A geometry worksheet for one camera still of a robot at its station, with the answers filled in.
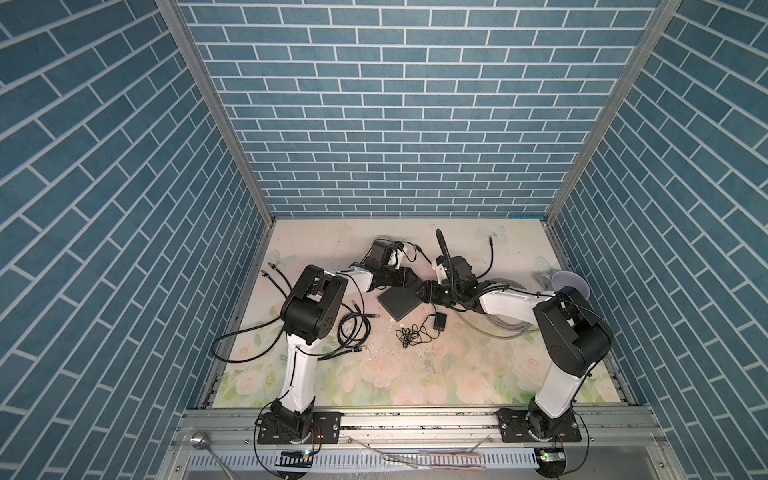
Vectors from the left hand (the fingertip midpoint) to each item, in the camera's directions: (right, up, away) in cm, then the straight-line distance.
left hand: (411, 277), depth 101 cm
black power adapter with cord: (+5, -15, -10) cm, 19 cm away
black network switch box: (-4, -6, -10) cm, 13 cm away
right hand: (+2, -3, -8) cm, 8 cm away
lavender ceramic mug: (+50, 0, -5) cm, 51 cm away
